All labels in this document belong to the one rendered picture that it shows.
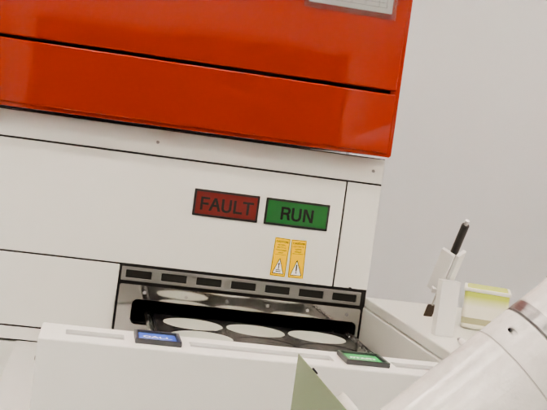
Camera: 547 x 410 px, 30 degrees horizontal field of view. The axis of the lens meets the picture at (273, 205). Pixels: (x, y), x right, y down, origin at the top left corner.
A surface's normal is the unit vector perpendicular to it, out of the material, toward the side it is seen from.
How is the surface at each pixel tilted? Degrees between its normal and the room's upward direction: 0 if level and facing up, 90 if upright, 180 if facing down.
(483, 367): 56
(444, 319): 90
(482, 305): 90
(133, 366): 90
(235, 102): 90
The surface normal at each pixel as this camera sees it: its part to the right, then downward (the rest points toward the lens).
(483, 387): -0.25, -0.44
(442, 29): 0.16, 0.07
